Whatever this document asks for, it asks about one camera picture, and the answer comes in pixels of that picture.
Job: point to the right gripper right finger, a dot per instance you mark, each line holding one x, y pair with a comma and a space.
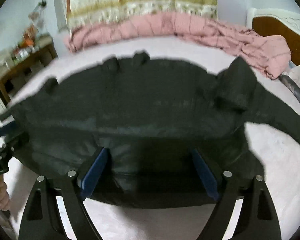
257, 217

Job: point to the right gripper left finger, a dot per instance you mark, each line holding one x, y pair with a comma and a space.
41, 218

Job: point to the black puffer jacket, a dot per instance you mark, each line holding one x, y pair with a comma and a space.
168, 127

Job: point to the left hand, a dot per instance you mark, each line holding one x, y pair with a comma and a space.
5, 201

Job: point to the wooden side table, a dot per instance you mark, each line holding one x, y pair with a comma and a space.
15, 77

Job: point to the pink bed sheet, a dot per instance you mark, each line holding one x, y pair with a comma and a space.
279, 153

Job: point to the clutter on table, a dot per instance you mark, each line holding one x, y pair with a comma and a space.
31, 42

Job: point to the pink checked quilt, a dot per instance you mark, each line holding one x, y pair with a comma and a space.
269, 54

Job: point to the wooden white headboard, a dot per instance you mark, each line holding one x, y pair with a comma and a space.
269, 22

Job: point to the pink wall lamp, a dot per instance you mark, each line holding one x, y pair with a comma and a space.
37, 15

